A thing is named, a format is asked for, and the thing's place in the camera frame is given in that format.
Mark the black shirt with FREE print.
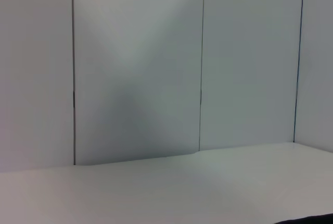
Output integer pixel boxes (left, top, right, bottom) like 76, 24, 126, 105
275, 213, 333, 224

